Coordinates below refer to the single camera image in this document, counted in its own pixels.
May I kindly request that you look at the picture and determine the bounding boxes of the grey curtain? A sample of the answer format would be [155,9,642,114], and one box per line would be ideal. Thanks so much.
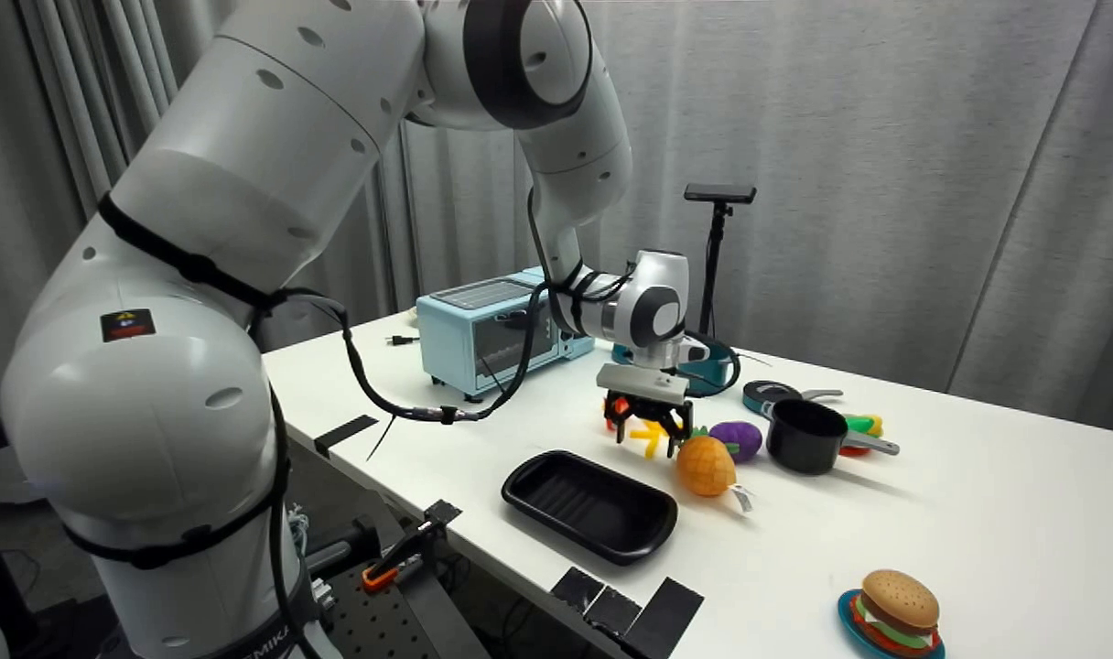
[0,0,1113,440]

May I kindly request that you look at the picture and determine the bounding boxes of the yellow toy fry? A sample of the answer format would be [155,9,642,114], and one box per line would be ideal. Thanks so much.
[630,421,675,463]

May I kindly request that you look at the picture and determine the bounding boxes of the orange black clamp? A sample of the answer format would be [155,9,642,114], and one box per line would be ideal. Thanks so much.
[358,511,449,596]

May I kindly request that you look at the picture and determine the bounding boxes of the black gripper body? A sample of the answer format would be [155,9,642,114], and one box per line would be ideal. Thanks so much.
[595,359,698,432]

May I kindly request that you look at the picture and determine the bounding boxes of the black pot grey handle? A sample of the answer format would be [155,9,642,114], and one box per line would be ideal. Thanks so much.
[764,397,903,480]

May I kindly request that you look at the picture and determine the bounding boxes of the teal round plate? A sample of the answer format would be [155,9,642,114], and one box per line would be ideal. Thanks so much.
[607,332,746,400]

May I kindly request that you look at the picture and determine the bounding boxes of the light blue toaster oven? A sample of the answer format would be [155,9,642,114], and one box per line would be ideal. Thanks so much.
[415,269,601,404]

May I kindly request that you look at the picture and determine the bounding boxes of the orange plush fruit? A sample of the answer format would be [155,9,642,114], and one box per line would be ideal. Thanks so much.
[675,432,757,518]

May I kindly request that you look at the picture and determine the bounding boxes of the purple plush eggplant green leaves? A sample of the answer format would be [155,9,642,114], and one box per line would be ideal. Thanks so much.
[708,417,768,469]

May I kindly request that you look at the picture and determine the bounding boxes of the grey perforated metal base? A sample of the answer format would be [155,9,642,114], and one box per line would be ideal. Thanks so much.
[314,573,493,659]

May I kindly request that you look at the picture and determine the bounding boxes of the green yellow toy vegetable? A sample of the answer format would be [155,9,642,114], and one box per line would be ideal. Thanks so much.
[838,412,890,463]

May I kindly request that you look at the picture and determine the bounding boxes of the toy burger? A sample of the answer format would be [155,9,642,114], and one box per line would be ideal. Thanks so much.
[851,567,945,659]

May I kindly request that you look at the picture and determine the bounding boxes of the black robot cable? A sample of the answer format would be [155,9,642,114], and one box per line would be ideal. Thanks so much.
[251,181,642,428]

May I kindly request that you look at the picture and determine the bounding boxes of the black camera stand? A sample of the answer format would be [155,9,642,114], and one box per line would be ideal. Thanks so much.
[680,181,762,349]

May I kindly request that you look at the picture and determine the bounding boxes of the long black tape strip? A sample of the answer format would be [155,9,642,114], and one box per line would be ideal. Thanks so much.
[618,575,708,659]

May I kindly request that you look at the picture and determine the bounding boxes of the toy hamburger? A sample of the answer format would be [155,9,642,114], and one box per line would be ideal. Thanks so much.
[835,587,950,659]

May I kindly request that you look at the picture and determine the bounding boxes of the black plastic tray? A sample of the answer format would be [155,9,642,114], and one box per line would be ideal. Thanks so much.
[498,447,680,567]

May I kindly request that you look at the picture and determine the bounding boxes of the black tape square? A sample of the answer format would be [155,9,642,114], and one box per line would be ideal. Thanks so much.
[551,563,607,616]
[581,584,646,637]

